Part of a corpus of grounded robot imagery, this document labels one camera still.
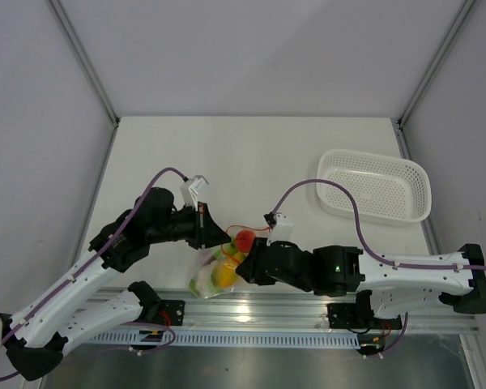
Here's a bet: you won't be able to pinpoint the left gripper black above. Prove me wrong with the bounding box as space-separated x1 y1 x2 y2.
147 201 231 249

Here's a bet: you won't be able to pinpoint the green apple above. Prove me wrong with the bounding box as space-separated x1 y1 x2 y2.
212 248 226 261

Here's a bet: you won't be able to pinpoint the peach orange red fruit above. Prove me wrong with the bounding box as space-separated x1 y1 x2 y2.
235 229 256 254

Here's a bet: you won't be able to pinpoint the mango yellow green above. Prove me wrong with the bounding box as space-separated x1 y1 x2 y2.
211 263 238 289

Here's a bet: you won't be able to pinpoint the clear zip bag orange zipper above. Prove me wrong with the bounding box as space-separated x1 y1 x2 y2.
189 224 271 299

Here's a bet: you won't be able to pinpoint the white cauliflower green leaves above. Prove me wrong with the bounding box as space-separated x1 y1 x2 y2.
189 265 217 299

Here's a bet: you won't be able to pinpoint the yellow orange fruit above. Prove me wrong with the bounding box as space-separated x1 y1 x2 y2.
221 244 247 265

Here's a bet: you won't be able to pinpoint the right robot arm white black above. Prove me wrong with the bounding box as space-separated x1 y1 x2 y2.
236 238 486 327

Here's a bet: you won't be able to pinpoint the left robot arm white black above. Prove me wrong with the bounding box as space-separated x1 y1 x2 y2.
0 187 231 381

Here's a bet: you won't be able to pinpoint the white perforated plastic basket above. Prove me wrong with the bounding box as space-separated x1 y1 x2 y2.
317 149 432 226

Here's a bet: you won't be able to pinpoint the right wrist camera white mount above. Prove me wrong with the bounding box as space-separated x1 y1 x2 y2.
264 212 293 246

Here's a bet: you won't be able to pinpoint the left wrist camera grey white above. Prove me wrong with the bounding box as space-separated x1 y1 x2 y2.
180 175 209 211

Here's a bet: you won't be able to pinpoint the aluminium mounting rail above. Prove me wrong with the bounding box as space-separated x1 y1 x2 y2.
75 287 480 336

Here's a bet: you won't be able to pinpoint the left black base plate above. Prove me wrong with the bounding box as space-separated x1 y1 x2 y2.
139 300 185 327

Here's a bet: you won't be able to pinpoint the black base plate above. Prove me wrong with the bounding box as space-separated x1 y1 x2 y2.
139 300 185 327
326 303 403 335

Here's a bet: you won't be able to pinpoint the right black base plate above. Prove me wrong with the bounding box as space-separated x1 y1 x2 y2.
326 303 403 335

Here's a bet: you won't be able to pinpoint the slotted white cable duct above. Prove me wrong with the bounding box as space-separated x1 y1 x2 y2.
87 328 360 350

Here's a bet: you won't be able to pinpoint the left aluminium frame post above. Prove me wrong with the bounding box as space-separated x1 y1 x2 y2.
45 0 120 128

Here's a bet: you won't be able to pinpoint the aluminium frame post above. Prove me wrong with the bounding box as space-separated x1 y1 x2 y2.
45 0 120 128
397 0 481 131

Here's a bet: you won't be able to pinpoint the right aluminium frame post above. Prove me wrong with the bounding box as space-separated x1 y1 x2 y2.
397 0 481 131

